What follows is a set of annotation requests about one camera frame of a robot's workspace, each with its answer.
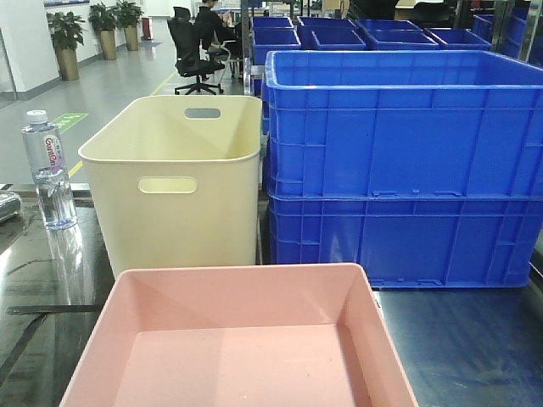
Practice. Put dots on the potted plant left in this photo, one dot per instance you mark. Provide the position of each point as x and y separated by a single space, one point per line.
66 34

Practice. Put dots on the black office chair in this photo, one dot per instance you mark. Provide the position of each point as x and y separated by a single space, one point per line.
186 38

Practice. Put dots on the potted plant middle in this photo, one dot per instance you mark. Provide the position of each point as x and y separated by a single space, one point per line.
102 21

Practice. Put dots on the pink plastic bin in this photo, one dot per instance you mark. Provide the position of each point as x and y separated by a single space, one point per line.
270 335

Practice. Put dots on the clear water bottle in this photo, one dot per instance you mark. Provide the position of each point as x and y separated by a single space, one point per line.
46 159

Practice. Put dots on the large blue crate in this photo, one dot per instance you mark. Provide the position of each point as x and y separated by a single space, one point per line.
403 123
411 243

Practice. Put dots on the seated person in black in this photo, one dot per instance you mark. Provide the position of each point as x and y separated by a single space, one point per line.
213 29

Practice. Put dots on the cream plastic basket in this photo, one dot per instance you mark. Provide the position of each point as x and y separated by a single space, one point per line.
175 180

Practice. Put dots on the large blue crate bottom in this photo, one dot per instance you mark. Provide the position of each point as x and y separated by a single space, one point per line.
411 243

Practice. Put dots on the small blue bin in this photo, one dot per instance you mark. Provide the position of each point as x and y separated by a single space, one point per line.
266 22
307 24
401 40
325 39
266 40
387 25
457 39

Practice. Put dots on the potted plant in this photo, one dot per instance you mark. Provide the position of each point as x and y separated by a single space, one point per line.
128 16
102 21
66 34

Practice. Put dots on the potted plant right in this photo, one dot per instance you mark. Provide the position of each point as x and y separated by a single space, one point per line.
128 16

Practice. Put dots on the large blue crate top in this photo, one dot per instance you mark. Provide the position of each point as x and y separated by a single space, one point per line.
403 123

